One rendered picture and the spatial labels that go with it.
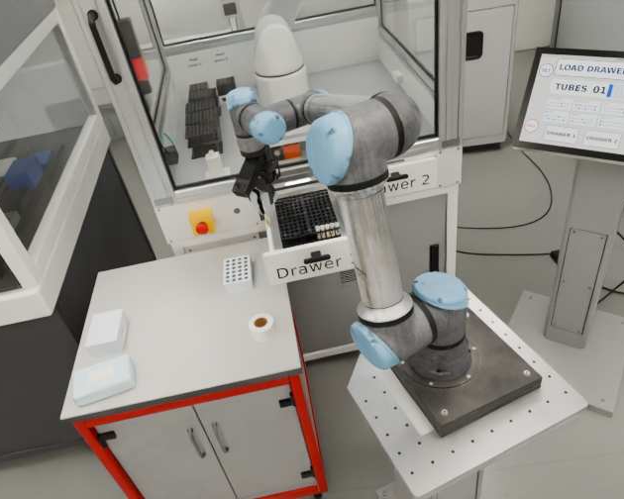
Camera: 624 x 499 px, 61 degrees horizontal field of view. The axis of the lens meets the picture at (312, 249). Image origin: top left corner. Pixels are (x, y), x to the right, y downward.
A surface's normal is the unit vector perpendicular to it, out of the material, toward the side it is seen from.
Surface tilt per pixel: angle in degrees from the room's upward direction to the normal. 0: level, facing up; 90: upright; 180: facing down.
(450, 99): 90
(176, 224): 90
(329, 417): 0
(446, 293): 10
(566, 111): 50
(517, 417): 0
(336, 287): 90
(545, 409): 0
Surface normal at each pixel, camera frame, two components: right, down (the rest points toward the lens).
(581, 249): -0.53, 0.59
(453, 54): 0.15, 0.60
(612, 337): -0.07, -0.75
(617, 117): -0.50, -0.04
